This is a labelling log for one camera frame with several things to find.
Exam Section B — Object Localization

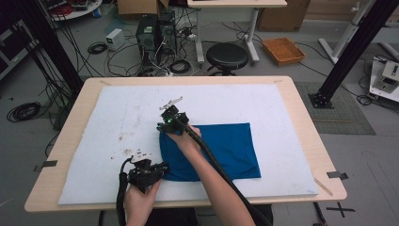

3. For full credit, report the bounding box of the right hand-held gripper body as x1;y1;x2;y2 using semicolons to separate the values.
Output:
158;96;190;137

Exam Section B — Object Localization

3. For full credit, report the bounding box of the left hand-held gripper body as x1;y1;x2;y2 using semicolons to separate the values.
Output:
126;152;165;193

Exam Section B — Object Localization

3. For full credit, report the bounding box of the blue T-shirt with white print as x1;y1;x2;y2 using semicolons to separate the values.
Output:
158;121;263;183

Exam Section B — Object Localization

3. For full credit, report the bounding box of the person's right hand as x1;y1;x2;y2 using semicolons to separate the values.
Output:
165;124;202;155

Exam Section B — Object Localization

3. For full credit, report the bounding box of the person's left hand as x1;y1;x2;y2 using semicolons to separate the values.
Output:
123;178;163;218

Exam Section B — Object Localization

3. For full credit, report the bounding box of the person's dark clothed lap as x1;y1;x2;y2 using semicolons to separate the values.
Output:
144;204;275;226

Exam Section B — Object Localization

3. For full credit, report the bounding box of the white foam mat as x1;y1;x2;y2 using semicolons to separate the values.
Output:
57;83;320;206

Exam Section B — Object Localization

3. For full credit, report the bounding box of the black round stool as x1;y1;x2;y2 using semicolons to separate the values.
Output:
205;41;250;77

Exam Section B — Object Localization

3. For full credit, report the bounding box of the black computer tower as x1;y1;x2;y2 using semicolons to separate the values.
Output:
135;14;160;69
156;10;179;57

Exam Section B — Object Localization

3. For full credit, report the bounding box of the black tape strip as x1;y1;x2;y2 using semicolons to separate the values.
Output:
326;170;349;181
33;159;58;172

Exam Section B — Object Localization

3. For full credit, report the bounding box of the small white box device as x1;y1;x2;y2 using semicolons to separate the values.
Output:
104;27;126;52

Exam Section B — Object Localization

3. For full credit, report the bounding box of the orange tray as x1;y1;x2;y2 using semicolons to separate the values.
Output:
262;37;307;67

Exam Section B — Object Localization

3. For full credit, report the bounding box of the white desk with metal legs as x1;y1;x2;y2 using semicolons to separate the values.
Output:
186;0;288;66

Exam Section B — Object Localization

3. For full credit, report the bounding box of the round white table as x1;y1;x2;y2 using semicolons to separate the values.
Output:
46;0;104;23

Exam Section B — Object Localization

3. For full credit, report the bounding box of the large cardboard box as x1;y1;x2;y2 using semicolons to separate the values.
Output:
256;0;311;33

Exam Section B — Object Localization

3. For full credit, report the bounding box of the thin wooden stick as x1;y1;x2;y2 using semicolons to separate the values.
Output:
313;177;334;198

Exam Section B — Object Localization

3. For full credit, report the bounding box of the dark shelf rack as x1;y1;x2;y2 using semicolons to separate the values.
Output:
0;18;40;80

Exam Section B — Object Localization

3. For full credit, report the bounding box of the grey floor mat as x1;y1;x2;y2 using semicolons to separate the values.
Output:
295;81;376;137

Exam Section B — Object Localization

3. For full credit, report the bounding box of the black tape cross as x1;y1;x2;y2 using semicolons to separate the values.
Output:
326;201;357;218

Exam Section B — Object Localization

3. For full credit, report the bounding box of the white metal stand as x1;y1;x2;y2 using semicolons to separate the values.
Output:
318;0;377;65

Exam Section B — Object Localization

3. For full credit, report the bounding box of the grey box device on board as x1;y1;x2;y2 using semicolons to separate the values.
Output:
369;56;399;104

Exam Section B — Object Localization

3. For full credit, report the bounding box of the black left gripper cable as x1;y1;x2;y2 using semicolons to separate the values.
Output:
115;155;136;226

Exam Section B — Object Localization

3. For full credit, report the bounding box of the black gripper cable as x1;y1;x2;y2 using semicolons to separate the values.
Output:
115;155;136;226
179;118;275;226

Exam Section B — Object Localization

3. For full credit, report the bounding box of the coiled black cable by towers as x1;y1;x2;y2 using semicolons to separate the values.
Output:
168;58;193;75

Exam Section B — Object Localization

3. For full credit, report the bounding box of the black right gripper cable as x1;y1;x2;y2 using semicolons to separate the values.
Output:
179;118;275;226

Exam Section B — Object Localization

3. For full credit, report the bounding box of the small coiled black cable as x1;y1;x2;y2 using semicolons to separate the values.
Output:
87;40;109;56

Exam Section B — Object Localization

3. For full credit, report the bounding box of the black metal post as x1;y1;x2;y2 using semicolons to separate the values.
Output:
13;0;85;96
308;0;399;110

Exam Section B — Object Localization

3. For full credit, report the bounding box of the large coiled black cable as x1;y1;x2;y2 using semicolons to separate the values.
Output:
6;101;42;123

